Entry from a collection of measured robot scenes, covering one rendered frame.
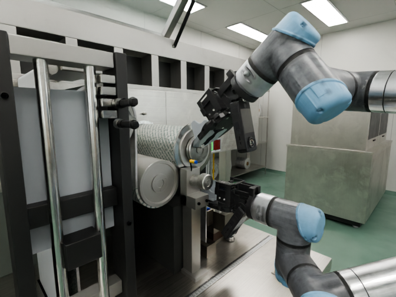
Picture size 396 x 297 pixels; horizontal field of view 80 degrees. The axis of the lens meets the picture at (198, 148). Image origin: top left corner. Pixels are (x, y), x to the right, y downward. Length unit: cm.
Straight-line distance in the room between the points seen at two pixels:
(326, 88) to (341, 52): 482
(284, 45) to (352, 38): 479
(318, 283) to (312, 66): 38
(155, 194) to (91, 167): 26
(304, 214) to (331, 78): 28
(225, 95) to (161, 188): 28
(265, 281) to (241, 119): 45
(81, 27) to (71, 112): 54
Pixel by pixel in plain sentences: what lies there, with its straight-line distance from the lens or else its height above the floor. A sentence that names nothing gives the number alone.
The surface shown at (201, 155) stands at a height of 123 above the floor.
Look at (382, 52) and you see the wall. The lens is 510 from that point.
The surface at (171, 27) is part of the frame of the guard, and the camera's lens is 107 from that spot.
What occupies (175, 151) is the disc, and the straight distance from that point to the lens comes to 62.
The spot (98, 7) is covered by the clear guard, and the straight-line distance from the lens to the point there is 95.
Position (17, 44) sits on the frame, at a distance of 36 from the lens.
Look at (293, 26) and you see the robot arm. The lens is 47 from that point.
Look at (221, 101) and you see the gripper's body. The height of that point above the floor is 138.
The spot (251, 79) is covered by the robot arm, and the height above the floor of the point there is 141.
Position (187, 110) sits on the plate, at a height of 136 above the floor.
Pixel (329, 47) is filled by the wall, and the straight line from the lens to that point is 532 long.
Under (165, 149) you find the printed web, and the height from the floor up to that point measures 125.
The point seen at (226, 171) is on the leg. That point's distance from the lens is 162.
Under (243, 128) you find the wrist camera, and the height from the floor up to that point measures 132.
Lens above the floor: 135
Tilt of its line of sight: 9 degrees down
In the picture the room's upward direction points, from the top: straight up
